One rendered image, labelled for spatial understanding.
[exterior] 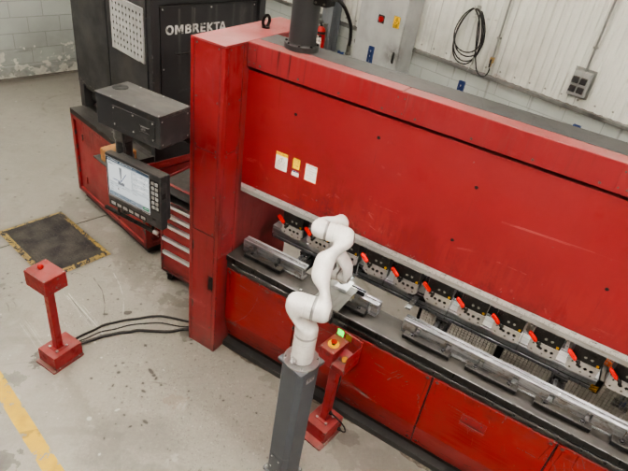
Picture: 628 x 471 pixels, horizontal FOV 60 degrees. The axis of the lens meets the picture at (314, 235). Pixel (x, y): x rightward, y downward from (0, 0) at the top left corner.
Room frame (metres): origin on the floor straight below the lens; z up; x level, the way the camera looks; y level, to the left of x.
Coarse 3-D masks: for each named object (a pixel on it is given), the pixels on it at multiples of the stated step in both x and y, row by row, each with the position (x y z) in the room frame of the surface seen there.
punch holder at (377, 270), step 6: (366, 252) 2.64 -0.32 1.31; (372, 252) 2.63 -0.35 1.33; (372, 258) 2.62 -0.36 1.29; (378, 258) 2.60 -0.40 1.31; (384, 258) 2.59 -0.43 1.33; (366, 264) 2.63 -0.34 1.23; (372, 264) 2.61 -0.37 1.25; (378, 264) 2.60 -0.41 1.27; (384, 264) 2.58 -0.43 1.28; (390, 264) 2.60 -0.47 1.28; (366, 270) 2.63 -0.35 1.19; (372, 270) 2.61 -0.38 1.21; (378, 270) 2.59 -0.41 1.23; (384, 270) 2.58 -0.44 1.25; (390, 270) 2.64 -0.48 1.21; (378, 276) 2.59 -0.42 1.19; (384, 276) 2.57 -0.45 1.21
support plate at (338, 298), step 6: (330, 282) 2.70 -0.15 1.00; (336, 282) 2.71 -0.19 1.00; (330, 288) 2.64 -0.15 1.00; (318, 294) 2.56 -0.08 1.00; (336, 294) 2.59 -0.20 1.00; (342, 294) 2.60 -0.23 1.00; (336, 300) 2.54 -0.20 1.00; (342, 300) 2.55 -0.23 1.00; (348, 300) 2.56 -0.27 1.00; (336, 306) 2.49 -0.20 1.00; (342, 306) 2.49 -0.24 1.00; (336, 312) 2.44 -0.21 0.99
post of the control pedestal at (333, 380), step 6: (330, 372) 2.36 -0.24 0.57; (330, 378) 2.35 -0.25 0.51; (336, 378) 2.35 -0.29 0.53; (330, 384) 2.35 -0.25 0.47; (336, 384) 2.36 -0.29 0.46; (330, 390) 2.34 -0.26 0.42; (324, 396) 2.36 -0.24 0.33; (330, 396) 2.34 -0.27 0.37; (324, 402) 2.36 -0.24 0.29; (330, 402) 2.34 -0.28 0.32; (324, 408) 2.35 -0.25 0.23; (330, 408) 2.35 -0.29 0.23; (324, 414) 2.34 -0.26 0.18; (324, 420) 2.34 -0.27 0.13
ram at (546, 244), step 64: (256, 128) 3.03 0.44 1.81; (320, 128) 2.84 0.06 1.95; (384, 128) 2.67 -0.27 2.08; (320, 192) 2.81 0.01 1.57; (384, 192) 2.63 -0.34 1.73; (448, 192) 2.48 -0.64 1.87; (512, 192) 2.35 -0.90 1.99; (576, 192) 2.23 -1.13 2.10; (448, 256) 2.44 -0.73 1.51; (512, 256) 2.30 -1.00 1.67; (576, 256) 2.18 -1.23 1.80; (576, 320) 2.12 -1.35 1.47
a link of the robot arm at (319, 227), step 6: (336, 216) 2.39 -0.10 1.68; (342, 216) 2.41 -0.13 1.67; (312, 222) 2.31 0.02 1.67; (318, 222) 2.29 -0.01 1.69; (324, 222) 2.29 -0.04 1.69; (336, 222) 2.37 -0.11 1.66; (342, 222) 2.38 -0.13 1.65; (348, 222) 2.42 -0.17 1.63; (312, 228) 2.27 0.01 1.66; (318, 228) 2.26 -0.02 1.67; (324, 228) 2.26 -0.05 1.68; (312, 234) 2.27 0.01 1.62; (318, 234) 2.25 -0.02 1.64; (324, 234) 2.25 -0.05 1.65
